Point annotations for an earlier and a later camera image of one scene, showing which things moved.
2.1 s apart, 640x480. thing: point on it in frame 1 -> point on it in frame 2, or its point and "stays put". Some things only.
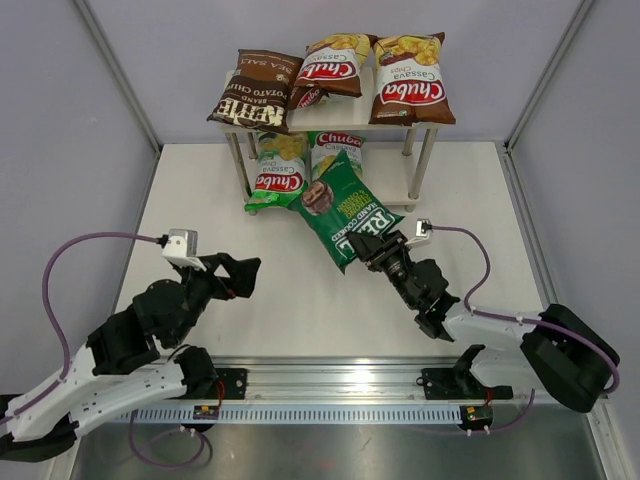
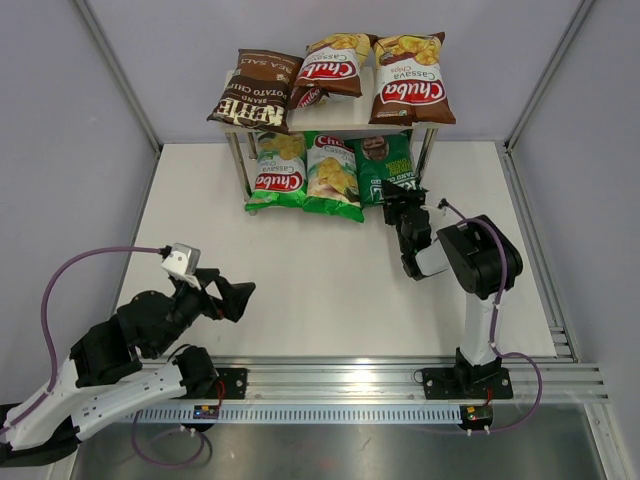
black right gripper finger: [364, 246] -> [395, 196]
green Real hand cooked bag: [337, 200] -> [383, 157]
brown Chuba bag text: [331, 66] stays put
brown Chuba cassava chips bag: [408, 88] stays put
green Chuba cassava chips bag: [282, 169] stays put
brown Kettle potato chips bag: [258, 93] stays put
